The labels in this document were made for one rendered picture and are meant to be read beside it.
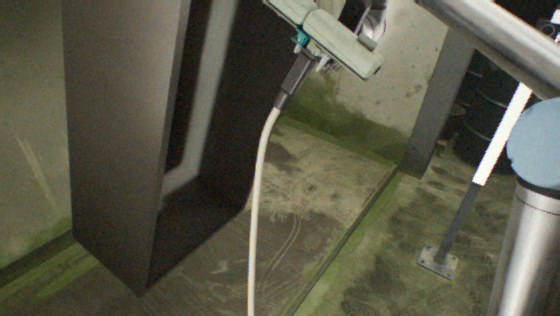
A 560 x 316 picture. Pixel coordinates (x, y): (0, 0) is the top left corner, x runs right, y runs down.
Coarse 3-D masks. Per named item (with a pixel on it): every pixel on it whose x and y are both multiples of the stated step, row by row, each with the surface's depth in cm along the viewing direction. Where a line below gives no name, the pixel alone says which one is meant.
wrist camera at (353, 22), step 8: (352, 0) 74; (360, 0) 73; (368, 0) 73; (344, 8) 77; (352, 8) 75; (360, 8) 74; (368, 8) 74; (344, 16) 79; (352, 16) 77; (360, 16) 76; (344, 24) 80; (352, 24) 78; (360, 24) 79
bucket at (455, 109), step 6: (456, 108) 363; (462, 108) 357; (450, 114) 343; (456, 114) 342; (462, 114) 345; (450, 120) 347; (456, 120) 348; (444, 126) 352; (450, 126) 351; (444, 132) 355; (450, 132) 356; (444, 138) 360
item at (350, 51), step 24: (264, 0) 70; (288, 0) 68; (312, 24) 67; (336, 24) 67; (312, 48) 70; (336, 48) 67; (360, 48) 65; (288, 72) 75; (360, 72) 66; (288, 96) 78
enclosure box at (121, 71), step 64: (64, 0) 87; (128, 0) 76; (192, 0) 123; (256, 0) 129; (64, 64) 97; (128, 64) 84; (192, 64) 142; (256, 64) 139; (128, 128) 94; (192, 128) 168; (256, 128) 152; (128, 192) 106; (192, 192) 174; (128, 256) 122
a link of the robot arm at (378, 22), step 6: (372, 12) 89; (378, 12) 90; (384, 12) 91; (372, 18) 90; (378, 18) 91; (384, 18) 96; (372, 24) 88; (378, 24) 91; (384, 24) 95; (378, 30) 92; (384, 30) 96; (372, 36) 89; (378, 36) 94
